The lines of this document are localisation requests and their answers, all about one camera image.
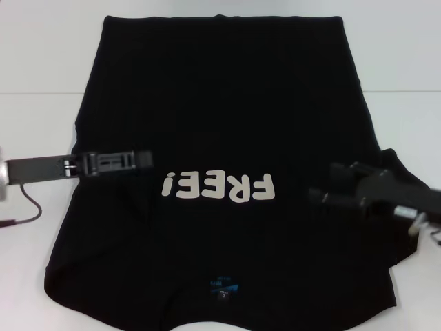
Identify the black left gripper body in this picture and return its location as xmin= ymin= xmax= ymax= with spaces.
xmin=6 ymin=151 xmax=100 ymax=185

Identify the right arm silver cable plug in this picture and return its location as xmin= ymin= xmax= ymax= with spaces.
xmin=407 ymin=212 xmax=441 ymax=246

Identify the black t-shirt with FREE print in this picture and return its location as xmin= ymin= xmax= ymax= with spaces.
xmin=43 ymin=14 xmax=431 ymax=331

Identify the thin dark cable brown sleeve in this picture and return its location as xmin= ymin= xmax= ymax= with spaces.
xmin=0 ymin=183 xmax=42 ymax=228

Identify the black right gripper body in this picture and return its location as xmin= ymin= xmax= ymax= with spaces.
xmin=356 ymin=168 xmax=441 ymax=222

